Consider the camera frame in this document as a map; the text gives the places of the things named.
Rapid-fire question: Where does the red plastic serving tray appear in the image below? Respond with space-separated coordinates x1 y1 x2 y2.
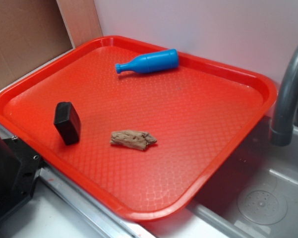
0 36 277 221

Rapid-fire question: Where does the blue plastic toy bottle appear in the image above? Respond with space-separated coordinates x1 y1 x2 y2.
115 49 179 74

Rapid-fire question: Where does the black rectangular block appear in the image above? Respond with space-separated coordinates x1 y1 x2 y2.
54 102 81 146

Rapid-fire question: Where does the grey plastic toy sink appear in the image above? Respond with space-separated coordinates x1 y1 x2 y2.
143 81 298 238

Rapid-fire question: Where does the grey toy faucet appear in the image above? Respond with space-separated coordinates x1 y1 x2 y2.
269 46 298 146

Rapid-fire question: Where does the brown cardboard panel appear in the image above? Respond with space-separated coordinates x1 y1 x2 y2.
0 0 72 90

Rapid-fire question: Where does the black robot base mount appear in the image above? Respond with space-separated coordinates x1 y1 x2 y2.
0 138 42 222

